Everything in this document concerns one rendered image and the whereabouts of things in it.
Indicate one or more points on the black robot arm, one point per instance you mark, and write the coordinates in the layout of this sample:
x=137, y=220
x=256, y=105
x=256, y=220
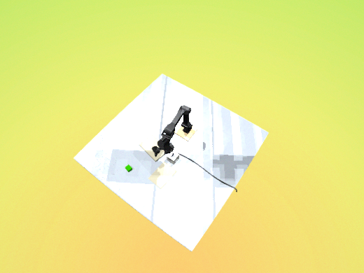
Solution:
x=169, y=130

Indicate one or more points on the small green block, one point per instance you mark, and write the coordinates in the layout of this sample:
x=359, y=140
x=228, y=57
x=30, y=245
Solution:
x=128, y=168

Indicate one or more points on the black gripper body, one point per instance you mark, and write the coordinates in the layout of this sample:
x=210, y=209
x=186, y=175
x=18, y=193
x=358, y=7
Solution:
x=156, y=150

